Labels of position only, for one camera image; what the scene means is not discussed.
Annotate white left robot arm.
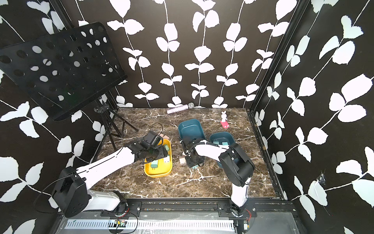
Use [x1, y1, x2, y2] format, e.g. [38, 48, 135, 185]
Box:
[52, 131, 168, 218]

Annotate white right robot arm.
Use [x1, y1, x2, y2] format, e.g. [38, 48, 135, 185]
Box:
[179, 138, 255, 208]

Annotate yellow storage box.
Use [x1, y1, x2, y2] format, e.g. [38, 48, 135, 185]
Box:
[144, 139, 173, 178]

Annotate teal storage box rear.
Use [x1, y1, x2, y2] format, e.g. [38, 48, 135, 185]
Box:
[178, 119, 206, 143]

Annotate teal storage box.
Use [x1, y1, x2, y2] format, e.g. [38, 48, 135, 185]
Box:
[209, 132, 235, 150]
[178, 119, 206, 143]

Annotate teal storage box right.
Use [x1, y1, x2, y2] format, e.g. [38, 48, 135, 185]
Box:
[209, 132, 235, 150]

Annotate pink plug lower centre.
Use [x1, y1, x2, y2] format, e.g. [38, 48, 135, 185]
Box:
[179, 157, 187, 165]

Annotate black tripod stand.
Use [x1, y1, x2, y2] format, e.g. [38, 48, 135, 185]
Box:
[94, 99, 139, 151]

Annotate white rabbit pink figurine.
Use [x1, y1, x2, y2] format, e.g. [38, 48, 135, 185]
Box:
[220, 111, 229, 129]

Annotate pink glitter microphone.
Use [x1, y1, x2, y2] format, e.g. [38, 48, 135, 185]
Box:
[167, 102, 194, 115]

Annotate black perforated music stand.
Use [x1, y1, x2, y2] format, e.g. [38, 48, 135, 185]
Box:
[1, 22, 127, 121]

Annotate black front mounting rail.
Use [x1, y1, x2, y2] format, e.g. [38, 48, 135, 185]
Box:
[61, 198, 297, 219]

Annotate white perforated cable tray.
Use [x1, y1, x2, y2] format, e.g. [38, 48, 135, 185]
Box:
[64, 219, 235, 232]

